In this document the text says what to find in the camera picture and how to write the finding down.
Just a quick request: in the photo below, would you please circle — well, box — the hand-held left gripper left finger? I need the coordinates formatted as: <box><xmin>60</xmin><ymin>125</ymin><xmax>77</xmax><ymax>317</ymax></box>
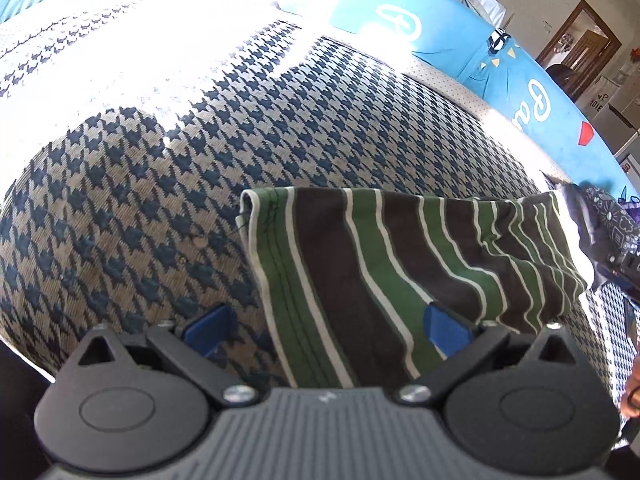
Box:
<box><xmin>77</xmin><ymin>305</ymin><xmax>261</xmax><ymax>408</ymax></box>

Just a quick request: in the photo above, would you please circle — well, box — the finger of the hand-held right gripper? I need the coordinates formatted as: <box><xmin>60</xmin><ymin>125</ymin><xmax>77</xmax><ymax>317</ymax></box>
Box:
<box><xmin>592</xmin><ymin>250</ymin><xmax>640</xmax><ymax>301</ymax></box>

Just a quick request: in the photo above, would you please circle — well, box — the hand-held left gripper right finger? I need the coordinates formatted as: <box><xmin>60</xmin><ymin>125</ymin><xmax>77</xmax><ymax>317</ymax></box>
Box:
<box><xmin>397</xmin><ymin>305</ymin><xmax>581</xmax><ymax>408</ymax></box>

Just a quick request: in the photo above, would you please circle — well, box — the green brown striped t-shirt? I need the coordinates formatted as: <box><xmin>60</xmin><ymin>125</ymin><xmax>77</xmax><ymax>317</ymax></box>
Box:
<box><xmin>237</xmin><ymin>186</ymin><xmax>589</xmax><ymax>391</ymax></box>

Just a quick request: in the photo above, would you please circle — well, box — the person's right hand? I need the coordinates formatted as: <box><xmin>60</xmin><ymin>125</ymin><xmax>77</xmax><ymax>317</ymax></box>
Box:
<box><xmin>620</xmin><ymin>352</ymin><xmax>640</xmax><ymax>418</ymax></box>

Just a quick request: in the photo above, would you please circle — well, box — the dark white-patterned cloth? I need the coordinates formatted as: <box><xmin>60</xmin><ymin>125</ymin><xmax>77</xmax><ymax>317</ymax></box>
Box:
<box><xmin>582</xmin><ymin>185</ymin><xmax>640</xmax><ymax>257</ymax></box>

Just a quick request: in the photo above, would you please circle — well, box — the black folded cloth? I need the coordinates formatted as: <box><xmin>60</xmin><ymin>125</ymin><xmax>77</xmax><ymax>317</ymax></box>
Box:
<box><xmin>542</xmin><ymin>172</ymin><xmax>601</xmax><ymax>261</ymax></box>

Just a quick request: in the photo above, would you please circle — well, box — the grey refrigerator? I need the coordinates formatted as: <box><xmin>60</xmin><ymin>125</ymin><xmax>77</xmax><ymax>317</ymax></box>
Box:
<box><xmin>590</xmin><ymin>60</ymin><xmax>640</xmax><ymax>181</ymax></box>

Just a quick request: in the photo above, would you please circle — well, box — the houndstooth blanket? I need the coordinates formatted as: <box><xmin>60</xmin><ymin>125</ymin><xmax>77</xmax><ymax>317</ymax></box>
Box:
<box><xmin>0</xmin><ymin>0</ymin><xmax>640</xmax><ymax>411</ymax></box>

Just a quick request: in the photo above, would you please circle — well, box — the blue printed bed sheet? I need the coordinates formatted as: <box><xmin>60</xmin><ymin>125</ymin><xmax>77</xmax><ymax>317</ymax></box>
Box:
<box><xmin>0</xmin><ymin>0</ymin><xmax>640</xmax><ymax>202</ymax></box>

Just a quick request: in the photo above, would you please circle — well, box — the white tablecloth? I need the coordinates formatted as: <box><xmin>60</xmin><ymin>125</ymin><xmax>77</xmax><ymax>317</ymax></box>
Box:
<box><xmin>459</xmin><ymin>0</ymin><xmax>507</xmax><ymax>27</ymax></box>

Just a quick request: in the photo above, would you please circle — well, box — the wooden door frame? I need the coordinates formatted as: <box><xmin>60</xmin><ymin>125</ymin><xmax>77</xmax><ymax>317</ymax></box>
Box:
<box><xmin>535</xmin><ymin>0</ymin><xmax>624</xmax><ymax>103</ymax></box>

